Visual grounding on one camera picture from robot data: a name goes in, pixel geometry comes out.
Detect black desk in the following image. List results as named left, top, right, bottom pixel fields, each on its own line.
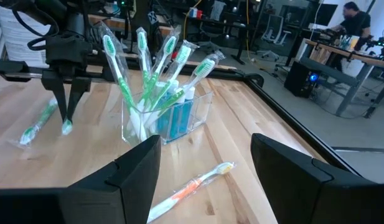
left=184, top=14, right=264, bottom=66

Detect red white blue cups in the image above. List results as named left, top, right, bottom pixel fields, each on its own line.
left=189, top=6, right=205, bottom=20

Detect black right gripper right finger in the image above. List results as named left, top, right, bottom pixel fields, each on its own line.
left=250, top=133, right=334, bottom=224

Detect wooden desk grey legs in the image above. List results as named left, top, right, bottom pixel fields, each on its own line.
left=303, top=37, right=384, bottom=119

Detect black monitor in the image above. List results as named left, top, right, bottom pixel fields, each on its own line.
left=316, top=2, right=342, bottom=27

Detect white office chair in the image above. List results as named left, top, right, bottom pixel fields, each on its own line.
left=260, top=14, right=289, bottom=62

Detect black computer tower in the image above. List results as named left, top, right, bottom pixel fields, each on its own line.
left=284, top=60, right=321, bottom=99

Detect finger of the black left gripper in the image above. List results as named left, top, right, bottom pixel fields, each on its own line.
left=66, top=77, right=93, bottom=121
left=41, top=70, right=70, bottom=124

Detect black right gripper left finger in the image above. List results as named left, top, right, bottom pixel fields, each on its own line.
left=68, top=134, right=162, bottom=224

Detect black frame clamp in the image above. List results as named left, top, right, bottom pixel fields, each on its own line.
left=243, top=73, right=266, bottom=88

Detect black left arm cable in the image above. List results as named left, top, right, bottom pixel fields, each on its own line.
left=11, top=4, right=61, bottom=51

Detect clear acrylic organizer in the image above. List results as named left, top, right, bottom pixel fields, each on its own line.
left=121, top=88, right=214, bottom=147

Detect person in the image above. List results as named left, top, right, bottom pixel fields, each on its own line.
left=330, top=1, right=373, bottom=41

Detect orange toothbrush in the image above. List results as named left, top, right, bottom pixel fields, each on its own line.
left=146, top=161, right=236, bottom=224

